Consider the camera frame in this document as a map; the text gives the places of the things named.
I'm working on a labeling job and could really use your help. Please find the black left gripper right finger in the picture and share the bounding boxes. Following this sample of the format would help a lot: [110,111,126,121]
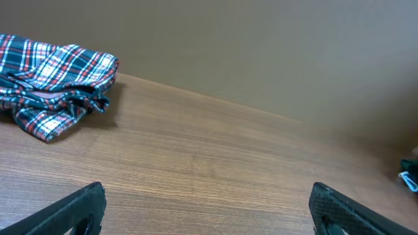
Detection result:
[309,182,417,235]

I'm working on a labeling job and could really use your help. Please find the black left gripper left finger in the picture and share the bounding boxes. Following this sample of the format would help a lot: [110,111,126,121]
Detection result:
[1,181,106,235]

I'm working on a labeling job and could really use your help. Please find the black garment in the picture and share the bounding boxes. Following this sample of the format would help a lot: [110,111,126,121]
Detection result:
[398,159,417,193]

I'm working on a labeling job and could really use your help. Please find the plaid folded cloth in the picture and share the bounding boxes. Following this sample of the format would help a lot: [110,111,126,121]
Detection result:
[1,34,119,142]

